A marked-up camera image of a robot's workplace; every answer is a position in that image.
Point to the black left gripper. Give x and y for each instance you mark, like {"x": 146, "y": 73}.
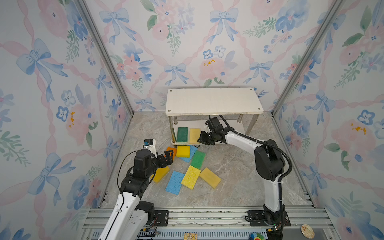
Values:
{"x": 168, "y": 158}

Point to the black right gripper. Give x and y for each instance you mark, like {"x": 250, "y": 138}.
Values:
{"x": 201, "y": 140}

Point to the dark green scouring sponge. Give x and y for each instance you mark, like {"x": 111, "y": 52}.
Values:
{"x": 182, "y": 134}

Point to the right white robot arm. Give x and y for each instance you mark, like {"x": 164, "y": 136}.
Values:
{"x": 272, "y": 165}

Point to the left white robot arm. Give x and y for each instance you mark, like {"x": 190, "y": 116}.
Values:
{"x": 131, "y": 214}

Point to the white two-tier metal shelf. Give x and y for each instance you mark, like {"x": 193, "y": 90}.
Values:
{"x": 243, "y": 102}

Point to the orange sponge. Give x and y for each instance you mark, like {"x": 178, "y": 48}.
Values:
{"x": 174, "y": 150}

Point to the blue sponge back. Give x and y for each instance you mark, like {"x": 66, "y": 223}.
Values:
{"x": 193, "y": 150}

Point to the blue sponge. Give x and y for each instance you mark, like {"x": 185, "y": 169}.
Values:
{"x": 175, "y": 183}
{"x": 193, "y": 150}

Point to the small yellow sponge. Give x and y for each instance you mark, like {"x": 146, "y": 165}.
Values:
{"x": 183, "y": 151}

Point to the light green sponge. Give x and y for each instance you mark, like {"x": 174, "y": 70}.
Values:
{"x": 198, "y": 159}

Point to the bright yellow porous sponge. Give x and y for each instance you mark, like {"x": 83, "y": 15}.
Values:
{"x": 191, "y": 177}

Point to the blue sponge front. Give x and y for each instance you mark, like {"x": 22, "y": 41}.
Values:
{"x": 175, "y": 183}

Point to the round wooden disc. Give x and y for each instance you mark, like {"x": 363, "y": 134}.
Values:
{"x": 308, "y": 231}

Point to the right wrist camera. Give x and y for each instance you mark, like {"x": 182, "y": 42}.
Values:
{"x": 206, "y": 128}

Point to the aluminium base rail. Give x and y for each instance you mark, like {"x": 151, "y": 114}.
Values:
{"x": 229, "y": 223}

